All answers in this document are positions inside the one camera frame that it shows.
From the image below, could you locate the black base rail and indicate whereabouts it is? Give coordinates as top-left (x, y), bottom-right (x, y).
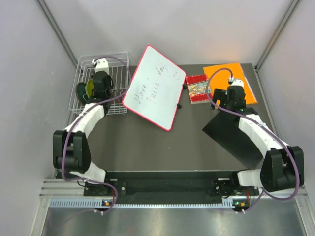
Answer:
top-left (55, 169), bottom-right (261, 205)

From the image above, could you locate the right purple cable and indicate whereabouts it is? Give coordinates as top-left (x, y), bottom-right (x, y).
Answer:
top-left (206, 68), bottom-right (301, 213)

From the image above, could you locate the grey cable duct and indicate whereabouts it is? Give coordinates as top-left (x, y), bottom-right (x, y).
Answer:
top-left (49, 199), bottom-right (247, 209)

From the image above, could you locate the purple cable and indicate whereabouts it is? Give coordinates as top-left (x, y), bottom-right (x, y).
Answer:
top-left (61, 56), bottom-right (131, 213)
top-left (206, 68), bottom-right (301, 213)

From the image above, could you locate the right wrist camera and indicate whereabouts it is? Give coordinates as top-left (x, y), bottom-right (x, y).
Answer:
top-left (228, 77), bottom-right (244, 87)

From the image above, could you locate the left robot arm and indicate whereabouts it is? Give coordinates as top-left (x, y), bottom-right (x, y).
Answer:
top-left (53, 71), bottom-right (113, 195)

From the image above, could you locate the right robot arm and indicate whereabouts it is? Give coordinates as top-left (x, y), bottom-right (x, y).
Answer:
top-left (208, 85), bottom-right (304, 195)

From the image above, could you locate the black box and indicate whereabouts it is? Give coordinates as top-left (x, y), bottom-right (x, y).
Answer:
top-left (202, 111), bottom-right (263, 169)

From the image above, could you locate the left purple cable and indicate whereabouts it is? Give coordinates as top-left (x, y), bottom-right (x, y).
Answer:
top-left (61, 56), bottom-right (131, 213)

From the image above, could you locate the lime green plate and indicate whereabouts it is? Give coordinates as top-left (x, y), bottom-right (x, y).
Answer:
top-left (86, 79), bottom-right (94, 98)

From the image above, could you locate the white wire dish rack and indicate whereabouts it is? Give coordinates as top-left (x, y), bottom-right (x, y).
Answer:
top-left (69, 52), bottom-right (129, 115)

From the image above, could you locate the dark green plate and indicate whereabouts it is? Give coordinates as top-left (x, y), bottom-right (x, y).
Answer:
top-left (75, 82), bottom-right (88, 106)

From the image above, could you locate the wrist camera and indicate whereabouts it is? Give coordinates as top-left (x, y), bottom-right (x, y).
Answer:
top-left (92, 58), bottom-right (109, 74)
top-left (228, 77), bottom-right (244, 87)

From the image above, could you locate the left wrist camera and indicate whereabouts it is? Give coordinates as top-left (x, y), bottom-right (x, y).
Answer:
top-left (92, 58), bottom-right (109, 74)

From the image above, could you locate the pink framed whiteboard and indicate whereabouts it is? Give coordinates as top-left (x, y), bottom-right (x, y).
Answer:
top-left (122, 45), bottom-right (186, 131)

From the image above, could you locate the red patterned paperback book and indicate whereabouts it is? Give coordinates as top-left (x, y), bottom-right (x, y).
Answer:
top-left (186, 74), bottom-right (210, 104)

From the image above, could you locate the orange folder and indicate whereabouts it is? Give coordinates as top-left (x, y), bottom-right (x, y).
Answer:
top-left (202, 62), bottom-right (258, 106)

